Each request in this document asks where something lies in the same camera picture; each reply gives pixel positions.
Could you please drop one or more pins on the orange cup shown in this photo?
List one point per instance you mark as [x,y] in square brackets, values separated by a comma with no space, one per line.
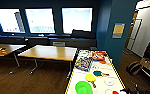
[115,92]

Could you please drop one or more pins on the green bowl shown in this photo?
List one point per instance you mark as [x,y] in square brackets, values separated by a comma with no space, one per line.
[83,87]

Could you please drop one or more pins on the yellow wooden gaming table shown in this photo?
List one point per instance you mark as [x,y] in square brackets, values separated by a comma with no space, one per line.
[99,68]

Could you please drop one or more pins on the clear plastic bowl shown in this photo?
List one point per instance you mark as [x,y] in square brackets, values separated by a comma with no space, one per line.
[109,81]
[108,91]

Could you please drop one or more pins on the brown cardboard box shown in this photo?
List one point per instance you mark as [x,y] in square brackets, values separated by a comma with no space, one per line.
[148,63]

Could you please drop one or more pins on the teal ping pong paddle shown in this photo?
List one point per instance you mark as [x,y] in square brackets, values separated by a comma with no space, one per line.
[98,73]

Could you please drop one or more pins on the yellow ping pong paddle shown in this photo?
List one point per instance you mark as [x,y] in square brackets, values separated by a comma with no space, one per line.
[90,78]

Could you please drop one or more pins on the colourful game box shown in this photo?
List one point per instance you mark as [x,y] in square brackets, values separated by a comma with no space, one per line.
[83,62]

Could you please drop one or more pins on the white flat box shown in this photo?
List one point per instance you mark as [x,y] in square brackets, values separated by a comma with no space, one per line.
[84,53]

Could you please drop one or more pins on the dark sofa cushion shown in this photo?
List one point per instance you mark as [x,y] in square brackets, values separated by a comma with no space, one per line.
[81,33]

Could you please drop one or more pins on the white paper sign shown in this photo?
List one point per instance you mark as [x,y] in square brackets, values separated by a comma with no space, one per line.
[58,43]

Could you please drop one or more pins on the long wooden table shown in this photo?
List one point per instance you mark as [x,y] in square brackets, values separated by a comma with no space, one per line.
[49,52]

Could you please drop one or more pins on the glass door with frame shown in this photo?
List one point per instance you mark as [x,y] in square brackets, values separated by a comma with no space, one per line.
[135,31]

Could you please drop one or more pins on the yellow wall sign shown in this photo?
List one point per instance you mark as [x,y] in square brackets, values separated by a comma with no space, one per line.
[118,30]

